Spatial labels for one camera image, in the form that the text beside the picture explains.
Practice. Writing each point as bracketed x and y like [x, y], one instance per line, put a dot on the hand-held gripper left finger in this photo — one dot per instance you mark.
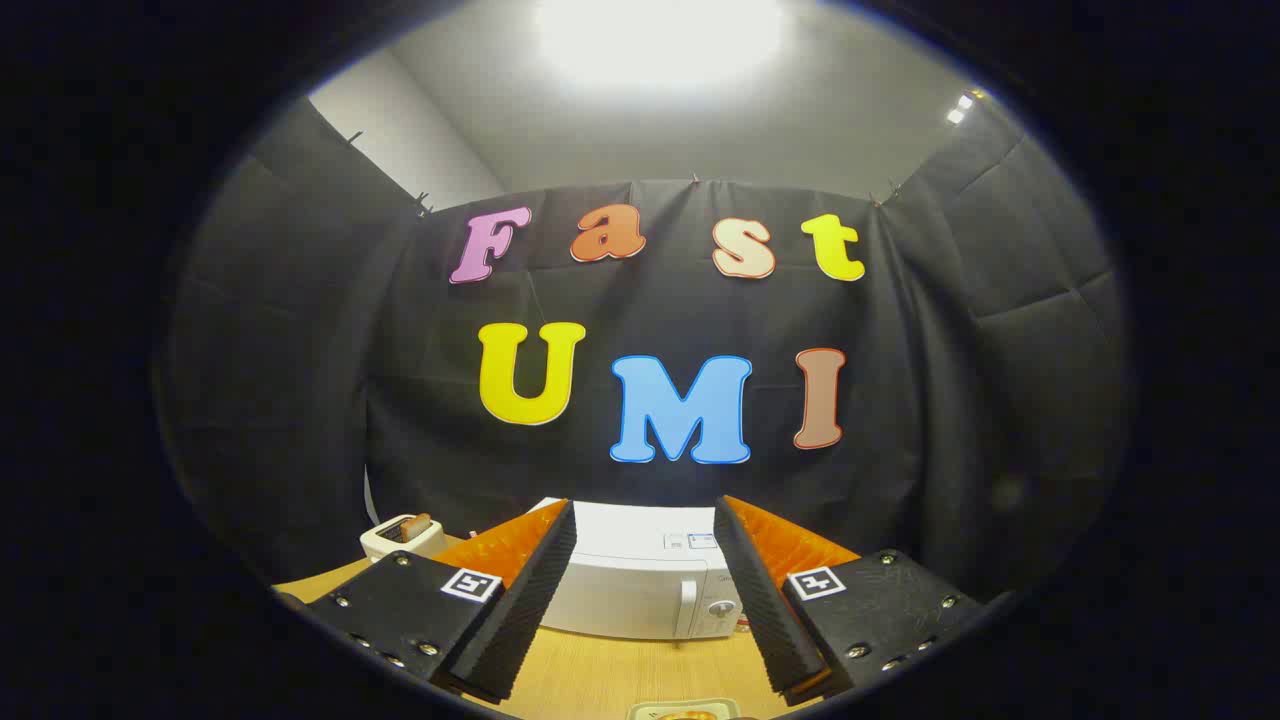
[520, 610]

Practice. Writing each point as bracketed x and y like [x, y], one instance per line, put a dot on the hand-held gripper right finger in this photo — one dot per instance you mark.
[760, 600]

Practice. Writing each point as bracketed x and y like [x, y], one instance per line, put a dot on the white microwave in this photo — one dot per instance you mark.
[640, 585]

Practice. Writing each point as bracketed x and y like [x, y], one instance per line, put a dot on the toast slice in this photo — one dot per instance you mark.
[417, 526]

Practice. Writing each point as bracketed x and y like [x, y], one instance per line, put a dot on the white toaster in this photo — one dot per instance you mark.
[385, 545]

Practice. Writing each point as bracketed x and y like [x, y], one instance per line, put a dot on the white cherry print tray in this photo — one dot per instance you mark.
[640, 712]

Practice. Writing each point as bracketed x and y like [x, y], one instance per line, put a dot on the black backdrop cloth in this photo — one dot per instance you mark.
[300, 350]

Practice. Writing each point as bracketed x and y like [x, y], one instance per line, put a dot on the small ceiling spotlight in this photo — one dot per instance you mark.
[960, 108]

